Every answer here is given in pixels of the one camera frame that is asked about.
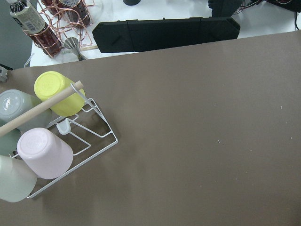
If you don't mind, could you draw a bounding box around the white cup in rack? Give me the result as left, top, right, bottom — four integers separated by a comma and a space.
0, 155, 37, 202

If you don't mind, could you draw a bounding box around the pink cup in rack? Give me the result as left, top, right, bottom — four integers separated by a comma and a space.
17, 128, 73, 179

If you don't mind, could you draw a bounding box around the bottle with dark drink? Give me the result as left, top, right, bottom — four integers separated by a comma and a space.
7, 0, 62, 57

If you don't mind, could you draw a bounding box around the white wire cup rack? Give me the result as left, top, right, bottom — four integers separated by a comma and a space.
0, 80, 119, 199

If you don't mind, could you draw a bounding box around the steel cocktail jigger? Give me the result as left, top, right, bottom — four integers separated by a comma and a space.
63, 37, 88, 61

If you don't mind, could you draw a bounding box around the grey cup in rack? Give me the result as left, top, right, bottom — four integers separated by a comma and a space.
0, 89, 52, 132

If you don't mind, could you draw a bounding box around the copper wire bottle rack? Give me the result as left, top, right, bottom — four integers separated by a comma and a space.
28, 0, 96, 58

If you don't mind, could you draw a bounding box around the yellow cup in rack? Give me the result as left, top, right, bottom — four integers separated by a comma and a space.
34, 71, 86, 117

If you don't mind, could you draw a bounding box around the long black box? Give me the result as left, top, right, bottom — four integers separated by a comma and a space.
92, 17, 240, 53

